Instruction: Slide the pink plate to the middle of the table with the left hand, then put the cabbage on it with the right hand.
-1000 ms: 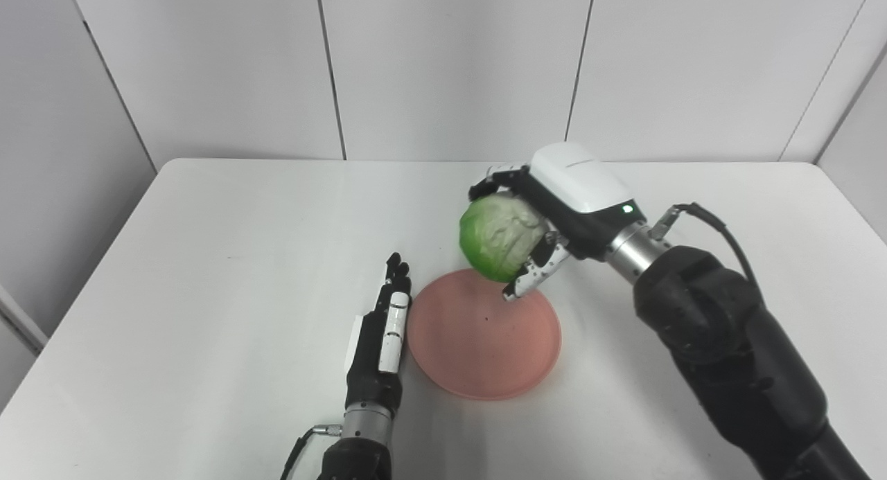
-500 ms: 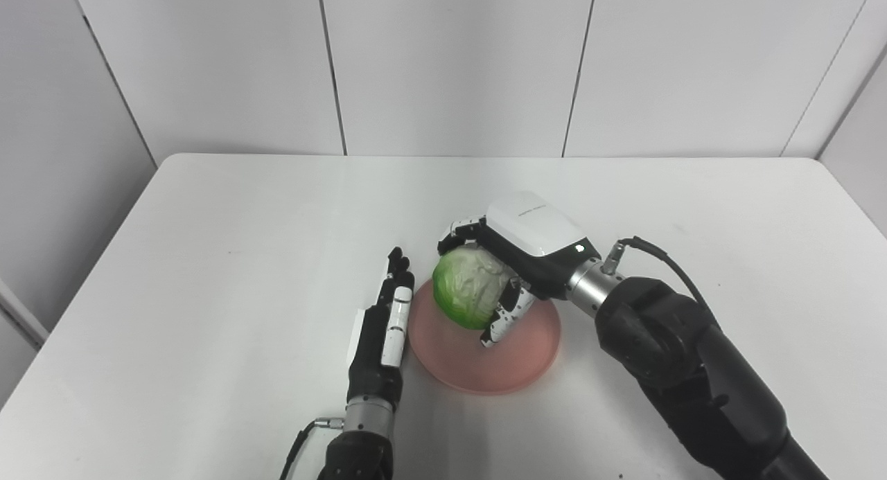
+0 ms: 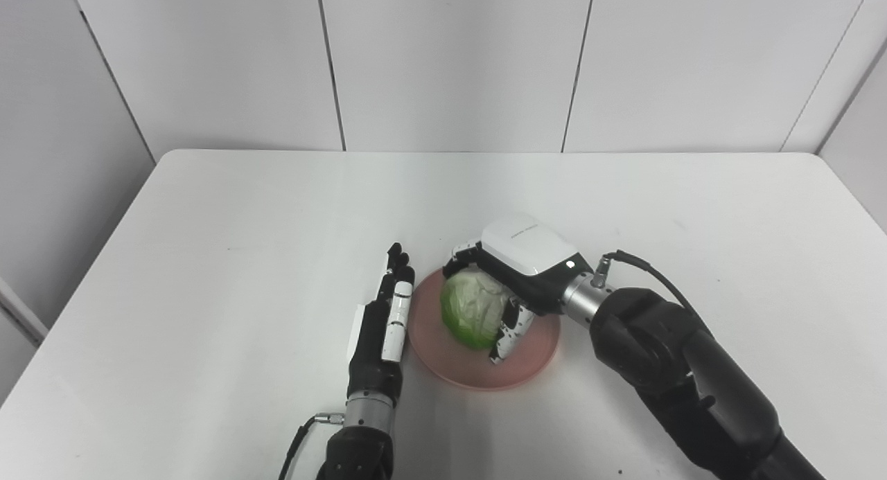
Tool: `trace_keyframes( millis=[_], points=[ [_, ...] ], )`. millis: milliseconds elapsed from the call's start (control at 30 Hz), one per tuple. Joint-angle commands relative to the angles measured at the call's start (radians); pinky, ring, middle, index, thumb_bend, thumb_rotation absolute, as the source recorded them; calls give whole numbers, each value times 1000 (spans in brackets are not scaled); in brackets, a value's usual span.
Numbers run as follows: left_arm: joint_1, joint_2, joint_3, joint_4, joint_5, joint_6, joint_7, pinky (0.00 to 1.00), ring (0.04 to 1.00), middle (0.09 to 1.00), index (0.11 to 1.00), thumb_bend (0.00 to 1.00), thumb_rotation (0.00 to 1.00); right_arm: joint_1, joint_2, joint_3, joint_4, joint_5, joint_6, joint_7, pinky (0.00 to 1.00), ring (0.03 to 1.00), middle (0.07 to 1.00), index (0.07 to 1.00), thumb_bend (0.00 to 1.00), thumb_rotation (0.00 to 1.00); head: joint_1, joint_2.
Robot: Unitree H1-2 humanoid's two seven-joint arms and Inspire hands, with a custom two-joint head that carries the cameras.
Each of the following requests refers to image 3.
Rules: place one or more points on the pink round plate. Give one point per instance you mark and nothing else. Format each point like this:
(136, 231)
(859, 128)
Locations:
(478, 369)

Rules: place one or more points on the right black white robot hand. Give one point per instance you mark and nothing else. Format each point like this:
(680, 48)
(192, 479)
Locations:
(530, 251)

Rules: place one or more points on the green white cabbage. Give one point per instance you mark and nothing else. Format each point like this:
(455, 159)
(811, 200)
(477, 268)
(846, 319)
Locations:
(471, 310)

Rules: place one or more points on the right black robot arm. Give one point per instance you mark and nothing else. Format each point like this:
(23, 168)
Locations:
(665, 355)

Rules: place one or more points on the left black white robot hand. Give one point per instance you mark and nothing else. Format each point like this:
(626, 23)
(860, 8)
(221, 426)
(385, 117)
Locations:
(374, 355)

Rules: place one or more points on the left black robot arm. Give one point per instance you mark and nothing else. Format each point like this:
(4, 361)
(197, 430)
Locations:
(357, 445)

